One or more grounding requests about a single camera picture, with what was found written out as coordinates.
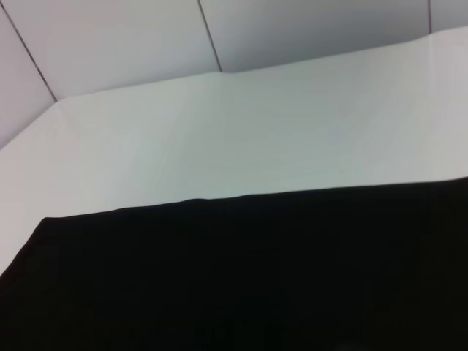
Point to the black shirt with FREE print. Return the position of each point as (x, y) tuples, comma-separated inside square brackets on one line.
[(237, 278)]

